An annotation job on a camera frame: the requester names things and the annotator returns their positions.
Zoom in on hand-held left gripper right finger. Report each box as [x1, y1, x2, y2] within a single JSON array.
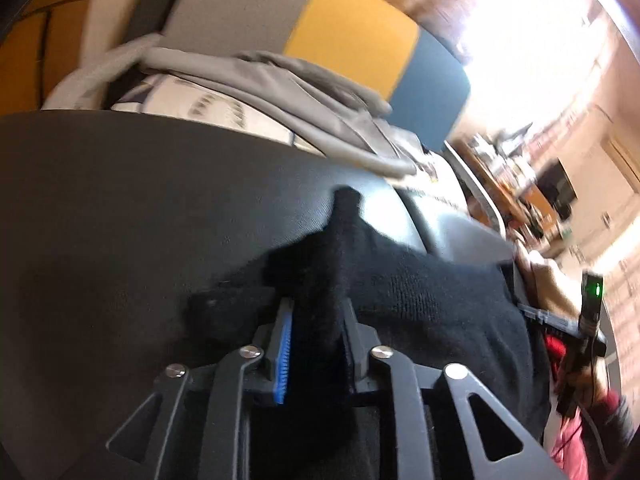
[[342, 302, 556, 480]]

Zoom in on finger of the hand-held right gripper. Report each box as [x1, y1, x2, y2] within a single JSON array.
[[517, 302, 582, 337]]

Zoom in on white patterned cloth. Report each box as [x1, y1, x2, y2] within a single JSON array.
[[107, 72, 468, 211]]

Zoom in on black monitor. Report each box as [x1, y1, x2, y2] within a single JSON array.
[[537, 157, 576, 206]]

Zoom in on red pink cloth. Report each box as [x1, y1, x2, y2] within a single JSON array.
[[542, 332, 636, 480]]

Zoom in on grey yellow blue cushion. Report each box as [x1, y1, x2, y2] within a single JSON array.
[[80, 0, 472, 146]]

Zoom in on grey hoodie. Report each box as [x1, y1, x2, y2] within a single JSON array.
[[42, 35, 418, 178]]

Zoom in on white curved frame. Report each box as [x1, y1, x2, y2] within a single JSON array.
[[442, 140, 508, 236]]

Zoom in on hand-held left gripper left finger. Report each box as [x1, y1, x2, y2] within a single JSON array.
[[106, 297, 296, 480]]

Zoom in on cluttered wooden desk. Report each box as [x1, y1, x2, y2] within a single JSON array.
[[457, 130, 566, 246]]

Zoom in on black sweater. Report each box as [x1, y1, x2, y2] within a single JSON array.
[[187, 185, 551, 480]]

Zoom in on black leather seat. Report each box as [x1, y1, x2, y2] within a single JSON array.
[[0, 110, 516, 480]]

